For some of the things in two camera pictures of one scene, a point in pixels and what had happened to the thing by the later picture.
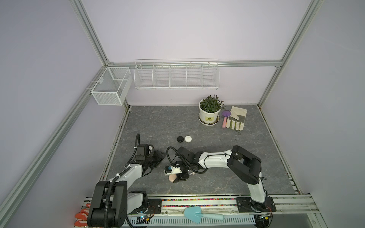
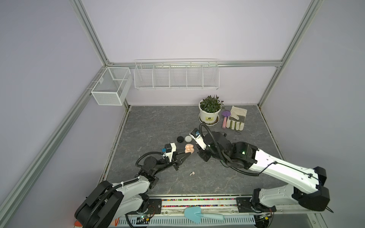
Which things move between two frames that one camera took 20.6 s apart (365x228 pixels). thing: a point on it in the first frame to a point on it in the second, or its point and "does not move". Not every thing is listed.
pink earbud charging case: x=172 y=177 to x=189 y=147
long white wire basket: x=198 y=74 does not move
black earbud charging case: x=180 y=139 does not move
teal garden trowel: x=194 y=213 does not move
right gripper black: x=180 y=176 to x=201 y=153
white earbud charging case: x=188 y=138 does not move
